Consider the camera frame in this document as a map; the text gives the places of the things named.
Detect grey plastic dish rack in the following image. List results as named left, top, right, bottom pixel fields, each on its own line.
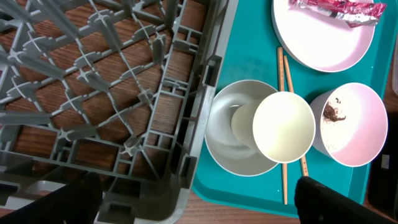
left=1, top=0, right=238, bottom=223

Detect right wooden chopstick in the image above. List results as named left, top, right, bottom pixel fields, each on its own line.
left=283, top=55, right=308, bottom=176

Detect brown food scrap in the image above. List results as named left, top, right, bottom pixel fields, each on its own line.
left=323, top=97, right=346, bottom=123

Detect white cup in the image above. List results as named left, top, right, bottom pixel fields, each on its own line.
left=231, top=91, right=316, bottom=164

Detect large white plate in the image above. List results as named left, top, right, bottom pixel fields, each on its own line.
left=271, top=0, right=376, bottom=72

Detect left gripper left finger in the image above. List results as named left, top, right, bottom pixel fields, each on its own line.
left=1, top=172, right=103, bottom=224

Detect grey bowl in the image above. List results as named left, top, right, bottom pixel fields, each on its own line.
left=205, top=80, right=278, bottom=177

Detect wooden chopstick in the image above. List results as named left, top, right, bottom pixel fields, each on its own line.
left=283, top=55, right=308, bottom=176
left=277, top=47, right=288, bottom=205

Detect red snack wrapper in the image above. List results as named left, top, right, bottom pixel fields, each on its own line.
left=289, top=0, right=387, bottom=28

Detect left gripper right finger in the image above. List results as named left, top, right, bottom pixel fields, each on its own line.
left=294, top=177, right=393, bottom=224

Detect left wooden chopstick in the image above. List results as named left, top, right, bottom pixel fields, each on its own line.
left=277, top=47, right=288, bottom=205

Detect small pink-white bowl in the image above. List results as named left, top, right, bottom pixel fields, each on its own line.
left=310, top=83, right=388, bottom=167

